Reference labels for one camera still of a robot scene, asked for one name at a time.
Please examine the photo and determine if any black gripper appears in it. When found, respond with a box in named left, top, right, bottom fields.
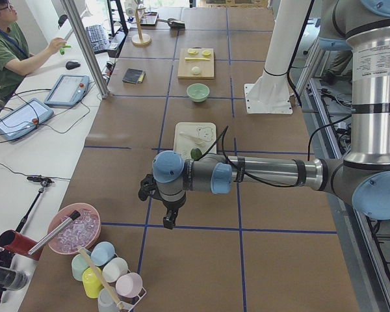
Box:
left=138, top=174, right=179, bottom=229

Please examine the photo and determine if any white ceramic soup spoon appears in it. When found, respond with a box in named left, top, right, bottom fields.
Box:
left=179, top=131, right=205, bottom=146

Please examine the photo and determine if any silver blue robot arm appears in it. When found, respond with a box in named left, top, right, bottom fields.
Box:
left=138, top=1, right=390, bottom=229

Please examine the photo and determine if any pink bowl with ice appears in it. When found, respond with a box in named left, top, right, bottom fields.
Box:
left=48, top=203, right=101, bottom=255

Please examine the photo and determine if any light green bowl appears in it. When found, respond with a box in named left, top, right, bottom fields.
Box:
left=187, top=83, right=210, bottom=103

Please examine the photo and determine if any white steamed bun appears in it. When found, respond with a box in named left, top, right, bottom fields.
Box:
left=191, top=66, right=202, bottom=75

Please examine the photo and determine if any white cup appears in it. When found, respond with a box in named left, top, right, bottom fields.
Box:
left=102, top=257, right=129, bottom=283

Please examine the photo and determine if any green avocado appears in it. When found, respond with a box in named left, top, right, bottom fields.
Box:
left=190, top=148, right=203, bottom=161

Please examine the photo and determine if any blue cup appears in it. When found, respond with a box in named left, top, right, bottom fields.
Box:
left=90, top=241, right=115, bottom=267

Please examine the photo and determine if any pink cup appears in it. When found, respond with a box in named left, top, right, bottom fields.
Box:
left=115, top=272, right=143, bottom=298

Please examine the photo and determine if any white bear tray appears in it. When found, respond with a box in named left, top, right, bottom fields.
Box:
left=173, top=122, right=217, bottom=159

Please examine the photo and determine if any wooden stick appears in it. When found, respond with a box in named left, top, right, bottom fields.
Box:
left=78, top=248, right=125, bottom=311

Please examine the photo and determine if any metal tube tool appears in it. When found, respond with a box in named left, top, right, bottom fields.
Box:
left=27, top=210, right=81, bottom=255

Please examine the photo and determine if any yellow cup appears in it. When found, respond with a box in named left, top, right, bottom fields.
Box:
left=82, top=267, right=104, bottom=299

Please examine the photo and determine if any green cup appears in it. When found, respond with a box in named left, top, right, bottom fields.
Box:
left=71, top=254, right=89, bottom=281

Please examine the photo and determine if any grey cup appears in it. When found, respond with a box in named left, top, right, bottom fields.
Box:
left=97, top=288, right=120, bottom=312

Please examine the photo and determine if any black selfie stick tripod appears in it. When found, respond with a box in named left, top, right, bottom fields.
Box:
left=15, top=175, right=53, bottom=233

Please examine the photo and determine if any grey folded cloth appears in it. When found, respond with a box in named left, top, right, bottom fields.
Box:
left=122, top=68, right=146, bottom=85

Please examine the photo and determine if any red cylinder cup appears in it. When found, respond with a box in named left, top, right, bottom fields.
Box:
left=0, top=229, right=42, bottom=261

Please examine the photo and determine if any wooden cutting board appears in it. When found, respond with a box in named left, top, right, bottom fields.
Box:
left=177, top=47, right=215, bottom=79

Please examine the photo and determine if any yellow plastic knife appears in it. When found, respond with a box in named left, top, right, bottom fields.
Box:
left=184, top=57, right=211, bottom=61

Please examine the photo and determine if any far teach pendant tablet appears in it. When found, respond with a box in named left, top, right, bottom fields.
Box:
left=44, top=74, right=90, bottom=107

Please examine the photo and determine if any teach pendant tablet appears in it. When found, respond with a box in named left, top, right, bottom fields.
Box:
left=44, top=74, right=90, bottom=107
left=0, top=98, right=54, bottom=140

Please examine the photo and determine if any lemon slice upper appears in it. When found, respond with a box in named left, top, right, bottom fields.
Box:
left=187, top=48, right=198, bottom=55

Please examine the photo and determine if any near teach pendant tablet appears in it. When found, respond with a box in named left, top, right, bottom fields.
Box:
left=0, top=98, right=54, bottom=140

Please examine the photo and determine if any wooden mug tree stand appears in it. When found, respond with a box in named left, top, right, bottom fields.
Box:
left=131, top=5, right=151, bottom=47

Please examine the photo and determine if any black computer mouse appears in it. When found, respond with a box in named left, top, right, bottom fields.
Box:
left=65, top=60, right=81, bottom=70

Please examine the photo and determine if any metal scoop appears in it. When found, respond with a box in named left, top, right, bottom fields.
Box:
left=157, top=18, right=185, bottom=30

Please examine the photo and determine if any black keyboard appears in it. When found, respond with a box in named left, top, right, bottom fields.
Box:
left=85, top=25, right=110, bottom=54

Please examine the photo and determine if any green clamp tool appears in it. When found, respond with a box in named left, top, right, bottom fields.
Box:
left=59, top=45, right=71, bottom=55

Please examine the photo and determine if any black glass rack tray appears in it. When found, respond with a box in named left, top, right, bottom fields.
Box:
left=140, top=12, right=159, bottom=27

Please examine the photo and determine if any person in green shirt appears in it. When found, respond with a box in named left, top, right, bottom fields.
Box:
left=0, top=1, right=66, bottom=102

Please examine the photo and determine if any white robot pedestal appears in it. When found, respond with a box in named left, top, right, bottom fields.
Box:
left=244, top=0, right=313, bottom=114

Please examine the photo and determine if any aluminium frame post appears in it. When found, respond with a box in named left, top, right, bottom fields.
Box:
left=60, top=0, right=109, bottom=99

